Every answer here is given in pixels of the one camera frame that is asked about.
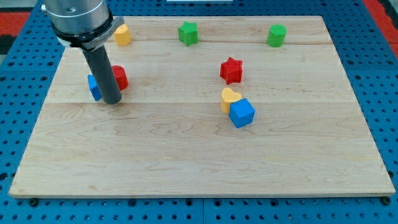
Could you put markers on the red star block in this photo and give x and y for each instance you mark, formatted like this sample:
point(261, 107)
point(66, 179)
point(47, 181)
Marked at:
point(231, 71)

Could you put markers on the blue block behind rod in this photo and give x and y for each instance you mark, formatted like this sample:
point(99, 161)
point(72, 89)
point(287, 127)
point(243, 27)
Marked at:
point(94, 89)

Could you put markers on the red cylinder block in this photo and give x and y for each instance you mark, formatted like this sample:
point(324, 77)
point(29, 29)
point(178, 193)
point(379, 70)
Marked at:
point(120, 76)

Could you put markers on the yellow pentagon block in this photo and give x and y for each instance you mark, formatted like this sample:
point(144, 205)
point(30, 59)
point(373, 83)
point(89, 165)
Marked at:
point(122, 36)

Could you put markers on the wooden board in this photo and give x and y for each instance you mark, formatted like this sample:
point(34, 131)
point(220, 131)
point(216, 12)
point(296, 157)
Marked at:
point(169, 138)

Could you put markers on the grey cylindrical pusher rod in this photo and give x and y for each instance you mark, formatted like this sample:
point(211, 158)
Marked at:
point(100, 66)

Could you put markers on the green star block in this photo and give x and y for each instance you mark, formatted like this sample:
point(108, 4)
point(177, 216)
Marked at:
point(188, 33)

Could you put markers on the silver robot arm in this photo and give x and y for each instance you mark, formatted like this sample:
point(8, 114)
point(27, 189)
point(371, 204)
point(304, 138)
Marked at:
point(87, 25)

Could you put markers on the yellow heart block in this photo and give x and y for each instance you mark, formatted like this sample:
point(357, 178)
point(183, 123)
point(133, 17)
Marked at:
point(229, 96)

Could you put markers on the blue cube block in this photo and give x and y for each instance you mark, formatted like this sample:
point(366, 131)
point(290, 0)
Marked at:
point(241, 113)

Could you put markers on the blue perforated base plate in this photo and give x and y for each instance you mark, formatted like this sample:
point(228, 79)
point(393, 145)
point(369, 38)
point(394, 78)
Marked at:
point(367, 56)

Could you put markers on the green cylinder block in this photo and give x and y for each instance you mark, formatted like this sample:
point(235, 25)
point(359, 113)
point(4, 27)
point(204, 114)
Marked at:
point(276, 35)

